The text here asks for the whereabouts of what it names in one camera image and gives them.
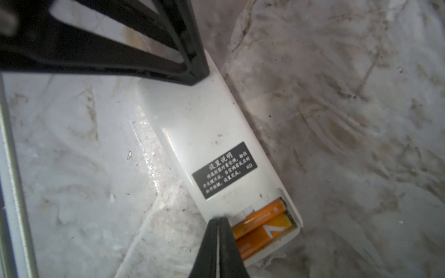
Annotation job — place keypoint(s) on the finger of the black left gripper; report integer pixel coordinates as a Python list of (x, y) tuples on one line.
[(171, 24), (34, 41)]

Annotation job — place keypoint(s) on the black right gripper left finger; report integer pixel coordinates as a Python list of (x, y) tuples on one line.
[(205, 265)]

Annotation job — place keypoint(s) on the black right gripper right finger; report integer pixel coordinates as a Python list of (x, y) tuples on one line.
[(231, 264)]

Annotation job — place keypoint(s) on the orange battery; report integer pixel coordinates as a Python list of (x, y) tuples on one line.
[(255, 240), (258, 218)]

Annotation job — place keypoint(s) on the white red remote control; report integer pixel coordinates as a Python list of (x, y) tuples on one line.
[(215, 151)]

